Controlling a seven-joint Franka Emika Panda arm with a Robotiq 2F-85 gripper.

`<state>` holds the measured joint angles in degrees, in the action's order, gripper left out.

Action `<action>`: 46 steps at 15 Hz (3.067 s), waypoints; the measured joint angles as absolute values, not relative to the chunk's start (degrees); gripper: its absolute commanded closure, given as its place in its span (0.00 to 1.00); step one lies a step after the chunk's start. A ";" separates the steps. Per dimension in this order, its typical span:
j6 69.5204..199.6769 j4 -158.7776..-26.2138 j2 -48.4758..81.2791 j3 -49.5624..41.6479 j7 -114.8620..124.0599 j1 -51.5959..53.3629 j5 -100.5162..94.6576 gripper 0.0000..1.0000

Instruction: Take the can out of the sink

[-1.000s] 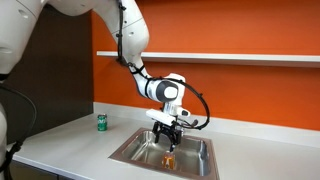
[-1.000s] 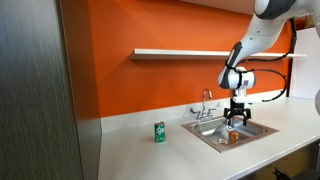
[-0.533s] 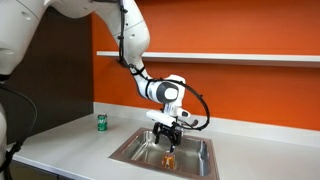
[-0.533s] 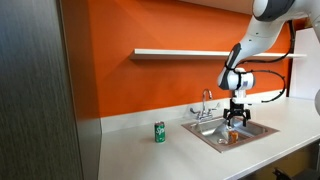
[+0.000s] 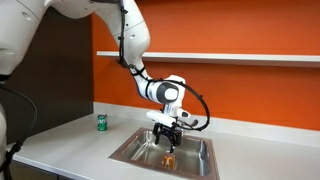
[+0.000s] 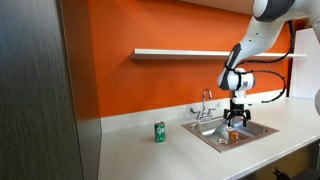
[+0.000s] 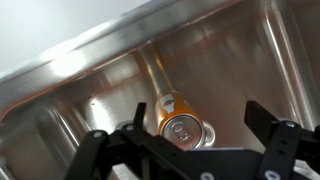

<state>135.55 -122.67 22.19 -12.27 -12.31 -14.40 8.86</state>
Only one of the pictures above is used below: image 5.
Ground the white counter backsplash strip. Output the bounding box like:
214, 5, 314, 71
92, 101, 320, 150

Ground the thick black cable loop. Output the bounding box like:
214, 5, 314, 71
0, 74, 38, 180

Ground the stainless steel sink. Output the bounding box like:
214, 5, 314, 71
108, 127, 221, 180

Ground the green soda can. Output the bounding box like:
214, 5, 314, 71
96, 113, 109, 132

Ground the orange soda can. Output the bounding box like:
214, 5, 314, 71
161, 151, 176, 170

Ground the dark wood cabinet panel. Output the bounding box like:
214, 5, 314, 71
5, 6, 95, 145

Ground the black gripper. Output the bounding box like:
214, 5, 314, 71
152, 122, 184, 155

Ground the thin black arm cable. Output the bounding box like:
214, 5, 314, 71
117, 0, 211, 132

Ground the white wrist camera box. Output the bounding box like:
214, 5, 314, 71
145, 109, 178, 127

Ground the long white wall shelf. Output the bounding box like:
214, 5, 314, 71
96, 50, 320, 69

